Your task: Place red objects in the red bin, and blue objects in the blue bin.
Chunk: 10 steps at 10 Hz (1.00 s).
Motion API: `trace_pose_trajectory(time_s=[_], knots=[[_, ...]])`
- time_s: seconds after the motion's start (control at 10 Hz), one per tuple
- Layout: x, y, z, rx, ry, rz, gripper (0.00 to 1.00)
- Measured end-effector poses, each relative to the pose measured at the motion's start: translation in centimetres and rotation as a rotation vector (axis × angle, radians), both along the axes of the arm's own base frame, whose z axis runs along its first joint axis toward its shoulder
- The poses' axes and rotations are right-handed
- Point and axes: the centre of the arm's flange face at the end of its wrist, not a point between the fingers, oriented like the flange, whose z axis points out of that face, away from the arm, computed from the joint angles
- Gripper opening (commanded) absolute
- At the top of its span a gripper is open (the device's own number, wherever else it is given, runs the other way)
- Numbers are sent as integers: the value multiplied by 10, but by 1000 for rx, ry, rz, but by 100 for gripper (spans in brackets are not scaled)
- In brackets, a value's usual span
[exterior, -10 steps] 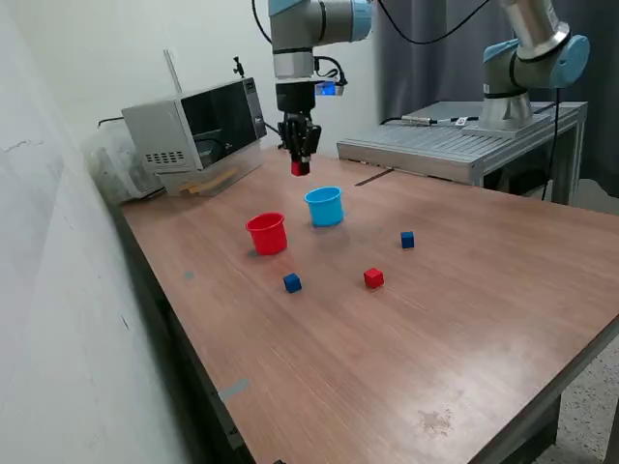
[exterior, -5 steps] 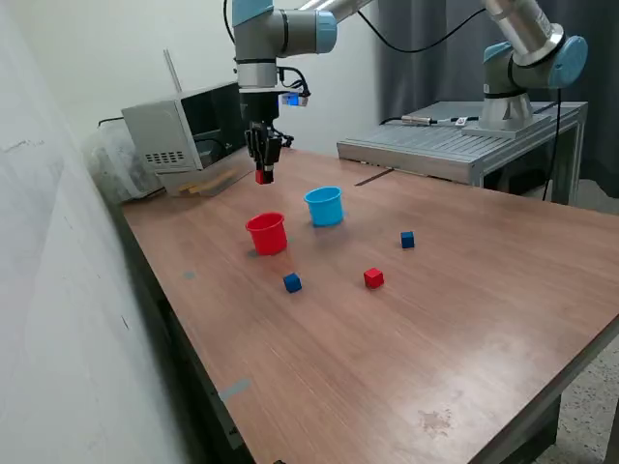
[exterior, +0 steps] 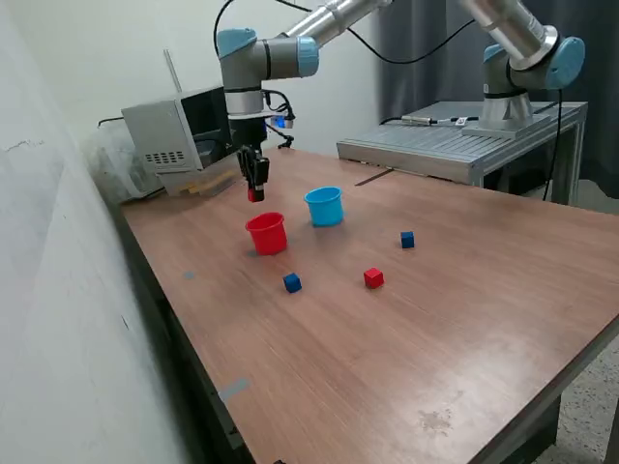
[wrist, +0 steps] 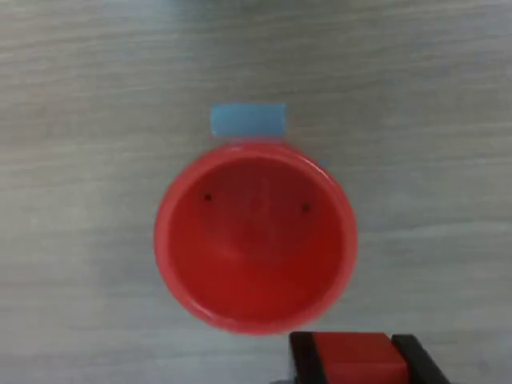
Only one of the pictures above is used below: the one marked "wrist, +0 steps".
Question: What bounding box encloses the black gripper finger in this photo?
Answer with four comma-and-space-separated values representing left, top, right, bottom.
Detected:
390, 334, 451, 384
288, 331, 327, 384

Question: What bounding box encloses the red cube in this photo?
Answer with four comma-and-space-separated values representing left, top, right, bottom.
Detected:
313, 331, 408, 384

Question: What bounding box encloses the red plastic cup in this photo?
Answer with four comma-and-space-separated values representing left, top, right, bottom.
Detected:
154, 142, 358, 336

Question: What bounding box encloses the blue tape rectangle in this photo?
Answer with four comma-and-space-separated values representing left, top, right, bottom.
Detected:
210, 102, 287, 138

